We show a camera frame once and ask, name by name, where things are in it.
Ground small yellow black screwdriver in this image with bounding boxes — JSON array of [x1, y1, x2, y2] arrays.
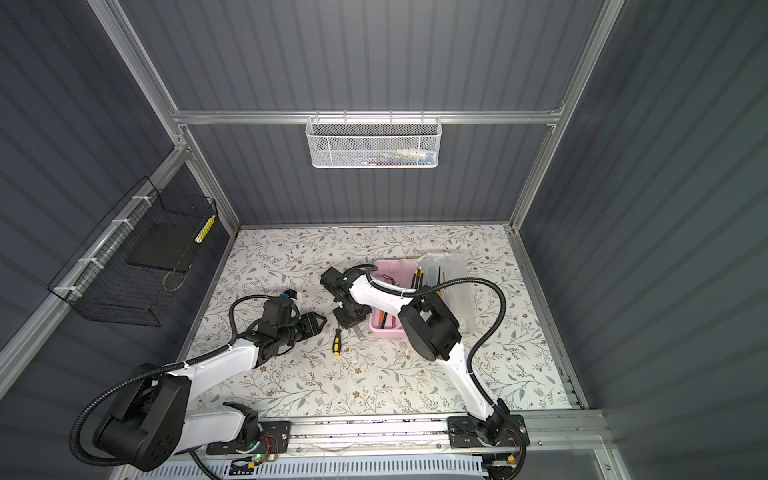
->
[[332, 327, 342, 356]]

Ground pink plastic tool box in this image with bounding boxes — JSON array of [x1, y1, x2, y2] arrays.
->
[[367, 250, 478, 340]]

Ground yellow black utility knife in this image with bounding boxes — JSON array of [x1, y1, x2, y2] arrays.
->
[[411, 267, 423, 290]]

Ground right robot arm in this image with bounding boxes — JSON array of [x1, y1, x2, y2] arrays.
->
[[320, 264, 529, 447]]

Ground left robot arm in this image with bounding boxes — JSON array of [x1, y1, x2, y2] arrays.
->
[[92, 292, 327, 471]]

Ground yellow marker in black basket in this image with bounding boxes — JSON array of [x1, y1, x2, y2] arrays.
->
[[194, 214, 216, 244]]

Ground black plate in basket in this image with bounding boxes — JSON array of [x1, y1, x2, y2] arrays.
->
[[127, 224, 202, 273]]

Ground markers in white basket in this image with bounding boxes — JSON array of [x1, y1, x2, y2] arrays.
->
[[359, 148, 438, 167]]

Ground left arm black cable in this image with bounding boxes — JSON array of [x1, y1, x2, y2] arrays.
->
[[68, 293, 289, 468]]

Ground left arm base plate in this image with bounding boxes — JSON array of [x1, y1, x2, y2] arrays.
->
[[205, 421, 292, 455]]

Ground aluminium front rail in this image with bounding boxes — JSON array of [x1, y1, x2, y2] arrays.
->
[[279, 410, 614, 457]]

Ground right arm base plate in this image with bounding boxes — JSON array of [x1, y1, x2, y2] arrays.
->
[[446, 415, 530, 449]]

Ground black wire basket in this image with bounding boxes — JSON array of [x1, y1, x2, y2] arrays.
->
[[48, 181, 218, 327]]

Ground white wire mesh basket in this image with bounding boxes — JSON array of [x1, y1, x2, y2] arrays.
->
[[305, 119, 443, 169]]

